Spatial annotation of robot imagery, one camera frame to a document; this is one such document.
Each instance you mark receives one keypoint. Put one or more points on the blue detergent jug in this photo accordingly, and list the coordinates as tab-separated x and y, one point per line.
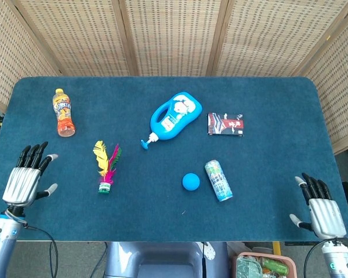
174	116

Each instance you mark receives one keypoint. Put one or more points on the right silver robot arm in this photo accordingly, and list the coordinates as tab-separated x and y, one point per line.
336	259

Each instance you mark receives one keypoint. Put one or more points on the pink basket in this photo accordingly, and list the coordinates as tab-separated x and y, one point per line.
293	260

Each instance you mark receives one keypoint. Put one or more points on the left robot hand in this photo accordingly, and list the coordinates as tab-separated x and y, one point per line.
21	182

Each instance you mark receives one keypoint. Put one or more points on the green snack bag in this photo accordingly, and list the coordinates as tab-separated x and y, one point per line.
246	267

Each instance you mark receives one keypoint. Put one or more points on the red black card box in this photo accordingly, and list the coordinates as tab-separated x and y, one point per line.
225	124

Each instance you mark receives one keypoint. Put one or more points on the printed drink can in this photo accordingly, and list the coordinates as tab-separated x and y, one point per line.
218	181

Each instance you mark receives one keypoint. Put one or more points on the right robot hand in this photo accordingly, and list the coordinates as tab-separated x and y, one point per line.
326	210

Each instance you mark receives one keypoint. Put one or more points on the woven folding screen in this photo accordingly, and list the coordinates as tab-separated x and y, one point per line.
174	34

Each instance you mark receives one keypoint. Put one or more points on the feather shuttlecock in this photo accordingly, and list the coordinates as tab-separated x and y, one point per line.
105	168

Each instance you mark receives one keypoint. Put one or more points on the orange juice bottle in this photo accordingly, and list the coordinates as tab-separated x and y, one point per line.
63	113

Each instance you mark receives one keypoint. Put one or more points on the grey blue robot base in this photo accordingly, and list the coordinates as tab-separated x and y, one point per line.
162	259

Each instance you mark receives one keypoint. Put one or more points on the green bottle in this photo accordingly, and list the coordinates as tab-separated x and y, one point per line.
274	265

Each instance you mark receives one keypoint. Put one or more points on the blue ball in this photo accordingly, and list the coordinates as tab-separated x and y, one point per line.
191	182

